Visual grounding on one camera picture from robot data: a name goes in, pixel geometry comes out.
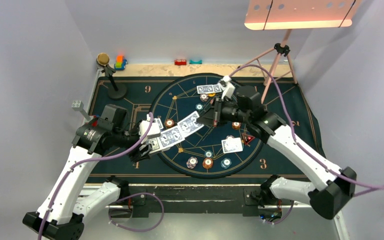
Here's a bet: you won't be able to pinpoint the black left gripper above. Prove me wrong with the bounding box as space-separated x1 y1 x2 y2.
112 118 152 162

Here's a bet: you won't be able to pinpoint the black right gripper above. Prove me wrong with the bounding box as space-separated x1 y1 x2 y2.
197 96 251 127

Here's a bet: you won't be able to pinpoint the orange poker chip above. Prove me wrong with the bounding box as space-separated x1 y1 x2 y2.
231 122 242 130
164 118 175 129

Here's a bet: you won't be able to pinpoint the teal poker chip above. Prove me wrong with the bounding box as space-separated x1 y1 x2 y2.
195 103 204 111
204 150 213 158

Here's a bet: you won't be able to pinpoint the blue playing card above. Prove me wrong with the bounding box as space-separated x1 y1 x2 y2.
177 111 205 138
154 117 164 130
221 137 244 154
196 84 223 95

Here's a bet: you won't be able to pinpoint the black red all-in triangle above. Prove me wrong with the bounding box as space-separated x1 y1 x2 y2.
242 133 255 146

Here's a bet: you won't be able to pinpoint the blue playing card deck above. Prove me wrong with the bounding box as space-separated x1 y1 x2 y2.
148 126 185 154

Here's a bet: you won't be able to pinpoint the teal chip stack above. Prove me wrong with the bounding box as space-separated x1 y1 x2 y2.
220 158 232 169

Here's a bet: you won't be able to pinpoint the orange chip stack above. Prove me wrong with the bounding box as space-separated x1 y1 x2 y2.
202 157 214 170

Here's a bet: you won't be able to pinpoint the pink white chip stack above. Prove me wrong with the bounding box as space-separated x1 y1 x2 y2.
186 157 198 169

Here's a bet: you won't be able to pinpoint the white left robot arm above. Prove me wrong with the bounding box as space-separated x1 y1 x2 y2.
22 104 161 240

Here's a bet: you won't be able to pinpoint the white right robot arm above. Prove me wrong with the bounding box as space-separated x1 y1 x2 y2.
197 86 357 220

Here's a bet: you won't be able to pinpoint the colourful lego toy car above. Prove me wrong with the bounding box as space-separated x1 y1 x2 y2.
89 115 99 127

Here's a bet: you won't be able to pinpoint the round blue poker mat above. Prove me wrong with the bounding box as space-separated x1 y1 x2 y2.
143 73 265 179

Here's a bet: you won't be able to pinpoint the round brown knob stand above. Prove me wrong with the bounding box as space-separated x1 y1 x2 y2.
96 52 128 100

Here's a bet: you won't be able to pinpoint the rectangular dark green poker mat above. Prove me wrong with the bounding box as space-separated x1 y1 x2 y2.
88 73 332 184

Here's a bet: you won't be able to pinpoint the teal toy block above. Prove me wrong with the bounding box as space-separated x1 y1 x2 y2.
189 59 203 65

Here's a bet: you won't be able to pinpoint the grey lego brick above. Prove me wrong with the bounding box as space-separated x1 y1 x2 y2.
71 100 92 122

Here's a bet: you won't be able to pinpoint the red toy block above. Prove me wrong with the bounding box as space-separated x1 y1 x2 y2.
174 58 188 66

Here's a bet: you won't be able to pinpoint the orange green blue toy blocks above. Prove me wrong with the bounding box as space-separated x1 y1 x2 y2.
114 55 127 71

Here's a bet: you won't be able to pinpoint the pink music stand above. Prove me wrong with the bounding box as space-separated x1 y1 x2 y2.
244 0 362 102

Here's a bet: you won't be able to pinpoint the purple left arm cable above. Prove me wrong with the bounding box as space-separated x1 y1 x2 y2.
36 112 165 240

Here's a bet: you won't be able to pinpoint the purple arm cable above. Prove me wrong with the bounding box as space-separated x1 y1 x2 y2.
36 112 165 240
228 63 384 226

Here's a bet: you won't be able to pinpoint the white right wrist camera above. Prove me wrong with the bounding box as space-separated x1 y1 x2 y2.
218 75 235 100

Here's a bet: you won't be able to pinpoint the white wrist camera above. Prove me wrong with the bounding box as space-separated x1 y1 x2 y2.
218 75 235 100
138 120 161 139

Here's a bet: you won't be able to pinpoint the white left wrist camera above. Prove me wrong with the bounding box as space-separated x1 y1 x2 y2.
138 120 161 139

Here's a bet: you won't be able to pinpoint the aluminium frame rail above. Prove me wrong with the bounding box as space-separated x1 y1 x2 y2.
39 184 350 240

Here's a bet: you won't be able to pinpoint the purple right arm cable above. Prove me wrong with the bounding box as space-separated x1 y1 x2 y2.
228 63 384 226

